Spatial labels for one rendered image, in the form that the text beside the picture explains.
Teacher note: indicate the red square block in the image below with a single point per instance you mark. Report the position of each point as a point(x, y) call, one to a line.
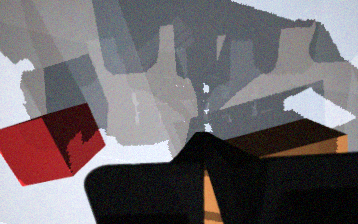
point(52, 146)

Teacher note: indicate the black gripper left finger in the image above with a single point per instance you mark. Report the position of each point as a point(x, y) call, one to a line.
point(175, 187)

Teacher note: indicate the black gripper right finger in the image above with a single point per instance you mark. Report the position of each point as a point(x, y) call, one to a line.
point(247, 188)

